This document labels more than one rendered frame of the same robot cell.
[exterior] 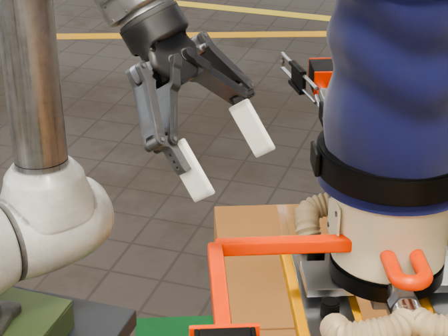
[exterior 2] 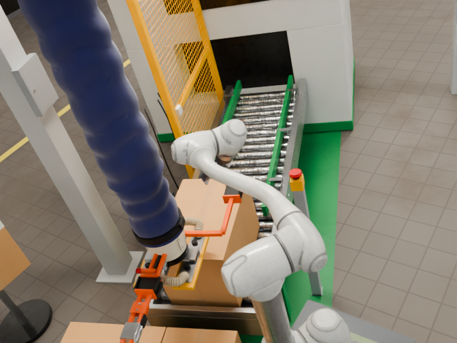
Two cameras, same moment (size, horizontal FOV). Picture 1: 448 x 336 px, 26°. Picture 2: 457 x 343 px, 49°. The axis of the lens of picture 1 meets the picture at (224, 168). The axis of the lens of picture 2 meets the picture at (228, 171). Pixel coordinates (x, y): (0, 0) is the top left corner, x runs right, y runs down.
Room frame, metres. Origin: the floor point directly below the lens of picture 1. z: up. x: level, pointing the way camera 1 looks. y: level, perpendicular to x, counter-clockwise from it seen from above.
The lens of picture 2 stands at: (2.56, 0.78, 2.75)
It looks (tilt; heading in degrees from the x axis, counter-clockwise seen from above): 38 degrees down; 205
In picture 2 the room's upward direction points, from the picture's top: 16 degrees counter-clockwise
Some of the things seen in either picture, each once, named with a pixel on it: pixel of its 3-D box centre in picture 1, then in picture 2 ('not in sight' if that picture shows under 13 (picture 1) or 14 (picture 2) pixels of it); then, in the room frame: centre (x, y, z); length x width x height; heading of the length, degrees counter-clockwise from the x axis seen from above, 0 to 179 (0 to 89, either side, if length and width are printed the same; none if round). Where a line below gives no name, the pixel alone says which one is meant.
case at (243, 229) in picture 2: not in sight; (209, 240); (0.84, -0.27, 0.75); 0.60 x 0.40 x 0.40; 2
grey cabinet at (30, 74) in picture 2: not in sight; (36, 85); (0.50, -1.20, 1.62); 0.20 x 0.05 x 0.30; 3
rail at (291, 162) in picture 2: not in sight; (290, 175); (0.00, 0.02, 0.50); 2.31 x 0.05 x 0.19; 3
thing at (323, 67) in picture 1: (329, 76); not in sight; (1.83, -0.21, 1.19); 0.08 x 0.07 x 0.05; 4
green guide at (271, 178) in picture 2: not in sight; (285, 134); (-0.35, -0.06, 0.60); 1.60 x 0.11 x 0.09; 3
